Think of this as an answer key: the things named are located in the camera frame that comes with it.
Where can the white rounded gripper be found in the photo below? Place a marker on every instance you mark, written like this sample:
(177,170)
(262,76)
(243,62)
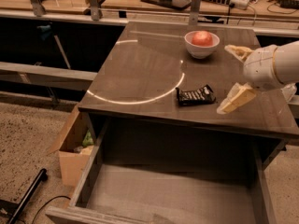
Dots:
(260,67)

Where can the black rxbar chocolate wrapper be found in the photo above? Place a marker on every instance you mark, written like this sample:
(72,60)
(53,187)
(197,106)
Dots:
(200,96)

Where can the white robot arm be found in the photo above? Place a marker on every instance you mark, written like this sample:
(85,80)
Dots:
(286,63)

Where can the grey cabinet with counter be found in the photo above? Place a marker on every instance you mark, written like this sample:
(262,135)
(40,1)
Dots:
(149,62)

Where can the open grey top drawer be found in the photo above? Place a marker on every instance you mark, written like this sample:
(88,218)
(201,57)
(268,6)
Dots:
(142,172)

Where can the white ceramic bowl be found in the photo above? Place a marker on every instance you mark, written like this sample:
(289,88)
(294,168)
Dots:
(200,52)

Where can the clear plastic bottle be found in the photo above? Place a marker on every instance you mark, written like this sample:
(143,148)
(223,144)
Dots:
(289,91)

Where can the red apple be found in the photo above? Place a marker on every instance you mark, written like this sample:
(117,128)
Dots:
(202,38)

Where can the green item in box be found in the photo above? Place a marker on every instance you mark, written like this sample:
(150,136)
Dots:
(87,140)

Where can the brown cardboard box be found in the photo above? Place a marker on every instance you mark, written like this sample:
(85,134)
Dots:
(67,145)

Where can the black tube on floor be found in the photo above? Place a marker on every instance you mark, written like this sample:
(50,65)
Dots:
(41,176)

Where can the right metal bracket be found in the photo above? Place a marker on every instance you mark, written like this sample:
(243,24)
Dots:
(194,12)

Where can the metal bracket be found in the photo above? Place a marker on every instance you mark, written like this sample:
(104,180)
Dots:
(95,10)
(38,8)
(194,12)

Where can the middle metal bracket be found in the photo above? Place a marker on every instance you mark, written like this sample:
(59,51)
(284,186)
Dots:
(95,10)

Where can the left metal bracket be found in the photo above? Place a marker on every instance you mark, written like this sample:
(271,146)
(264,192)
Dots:
(38,8)

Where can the grey metal rail beam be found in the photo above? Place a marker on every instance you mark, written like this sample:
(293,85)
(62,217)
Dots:
(46,76)

